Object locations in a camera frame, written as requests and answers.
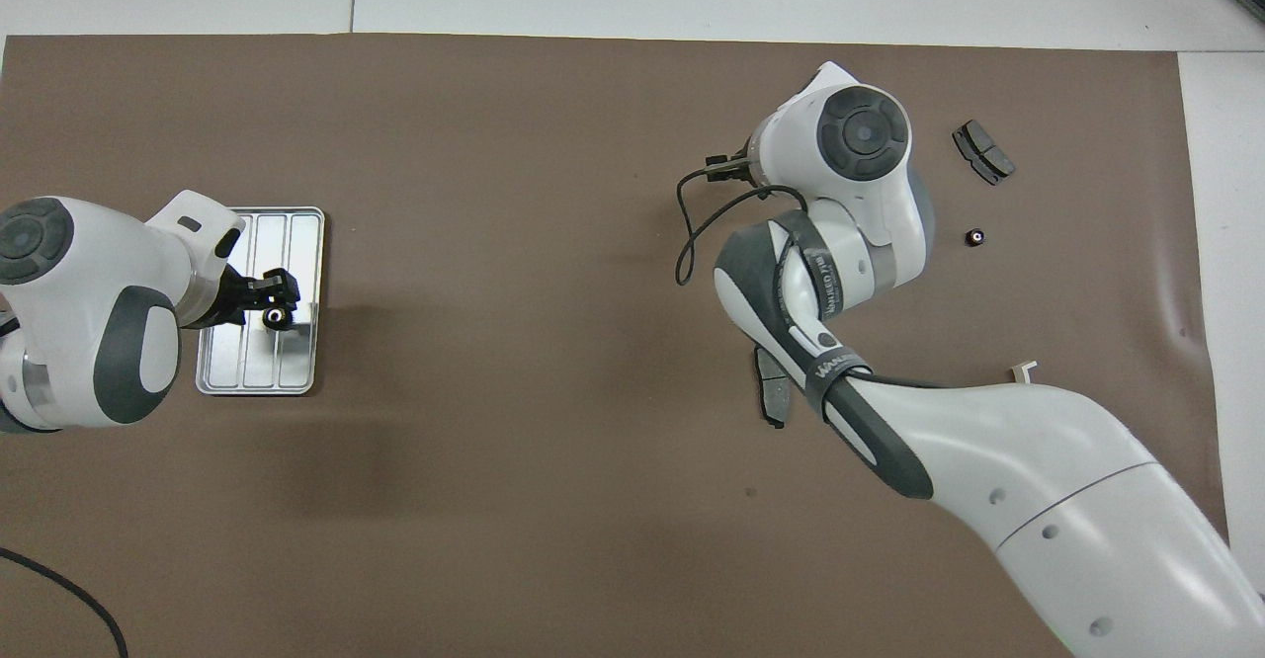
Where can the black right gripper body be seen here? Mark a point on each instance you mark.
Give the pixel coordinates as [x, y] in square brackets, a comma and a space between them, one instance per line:
[729, 166]

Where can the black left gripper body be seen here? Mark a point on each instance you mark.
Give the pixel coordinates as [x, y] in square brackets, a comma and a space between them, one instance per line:
[237, 300]

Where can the small black bearing gear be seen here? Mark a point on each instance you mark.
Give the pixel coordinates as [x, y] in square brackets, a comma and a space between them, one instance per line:
[975, 237]

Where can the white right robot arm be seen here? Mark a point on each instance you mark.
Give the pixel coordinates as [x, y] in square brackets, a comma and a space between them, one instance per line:
[1038, 480]

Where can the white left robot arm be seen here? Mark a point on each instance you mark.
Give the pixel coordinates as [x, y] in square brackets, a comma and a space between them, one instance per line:
[89, 283]

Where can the silver metal tray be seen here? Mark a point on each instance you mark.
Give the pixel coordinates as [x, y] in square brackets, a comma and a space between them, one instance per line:
[287, 362]

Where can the dark grey slotted brake pad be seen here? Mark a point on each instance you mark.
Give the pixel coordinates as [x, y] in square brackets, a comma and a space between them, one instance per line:
[983, 152]

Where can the brown table mat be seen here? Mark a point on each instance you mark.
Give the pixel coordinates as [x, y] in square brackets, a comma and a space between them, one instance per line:
[494, 539]

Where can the white curved plastic bracket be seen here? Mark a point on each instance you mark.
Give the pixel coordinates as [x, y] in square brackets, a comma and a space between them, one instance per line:
[1024, 370]

